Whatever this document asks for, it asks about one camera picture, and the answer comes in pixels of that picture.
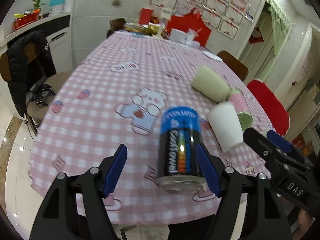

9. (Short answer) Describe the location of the teal white humidifier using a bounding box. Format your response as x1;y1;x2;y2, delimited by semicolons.
49;0;66;15

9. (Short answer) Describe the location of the potted green plant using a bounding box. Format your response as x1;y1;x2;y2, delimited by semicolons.
31;0;47;14

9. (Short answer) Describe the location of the pink green clear tumbler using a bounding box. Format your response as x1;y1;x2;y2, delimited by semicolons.
228;88;253;131

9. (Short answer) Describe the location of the red door diamond decoration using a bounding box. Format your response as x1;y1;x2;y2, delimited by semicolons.
249;27;264;44

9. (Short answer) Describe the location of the brown wooden chair far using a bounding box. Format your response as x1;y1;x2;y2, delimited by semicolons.
106;18;126;38

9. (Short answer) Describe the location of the white cabinet with counter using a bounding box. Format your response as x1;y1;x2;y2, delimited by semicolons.
1;12;73;73

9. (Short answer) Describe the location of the round wall ornament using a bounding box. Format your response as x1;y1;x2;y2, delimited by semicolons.
111;0;123;7

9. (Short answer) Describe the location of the small red bag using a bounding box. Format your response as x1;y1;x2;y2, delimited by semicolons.
138;8;153;25

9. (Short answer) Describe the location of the red gift bag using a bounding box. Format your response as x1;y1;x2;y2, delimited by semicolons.
166;8;212;47

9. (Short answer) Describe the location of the food container with snacks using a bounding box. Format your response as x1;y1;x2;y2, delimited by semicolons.
124;23;148;35

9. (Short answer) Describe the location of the red cushioned chair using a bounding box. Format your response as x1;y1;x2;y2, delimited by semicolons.
247;79;291;137

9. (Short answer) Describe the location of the large light green cup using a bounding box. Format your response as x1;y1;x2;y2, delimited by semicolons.
191;66;231;102

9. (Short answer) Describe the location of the plastic cup with straw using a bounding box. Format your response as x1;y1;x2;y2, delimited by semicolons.
185;29;198;43

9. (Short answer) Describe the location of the white desk lamp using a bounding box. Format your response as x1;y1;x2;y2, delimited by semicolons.
157;8;172;38

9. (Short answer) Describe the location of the blue black metal cup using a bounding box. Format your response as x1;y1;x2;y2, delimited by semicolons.
156;106;205;191

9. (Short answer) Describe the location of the pink checkered tablecloth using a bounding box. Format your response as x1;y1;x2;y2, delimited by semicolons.
29;32;272;225

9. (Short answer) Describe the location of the white box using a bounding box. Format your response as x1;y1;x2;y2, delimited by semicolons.
169;28;187;43

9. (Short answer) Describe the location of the brown wooden chair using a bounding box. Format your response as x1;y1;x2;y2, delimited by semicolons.
106;18;126;38
217;50;249;81

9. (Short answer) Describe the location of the white plastic bag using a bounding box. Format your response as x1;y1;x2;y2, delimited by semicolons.
202;51;223;62

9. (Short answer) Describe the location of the white paper cup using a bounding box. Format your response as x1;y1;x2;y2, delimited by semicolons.
207;102;244;152

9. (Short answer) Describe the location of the chair with black jacket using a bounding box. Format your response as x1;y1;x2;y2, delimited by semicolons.
1;30;72;134

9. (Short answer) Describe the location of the person's hand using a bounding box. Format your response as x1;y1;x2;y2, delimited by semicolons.
297;209;315;239

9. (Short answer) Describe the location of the brown wooden chair right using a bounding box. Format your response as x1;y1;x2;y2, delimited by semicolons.
217;50;249;81

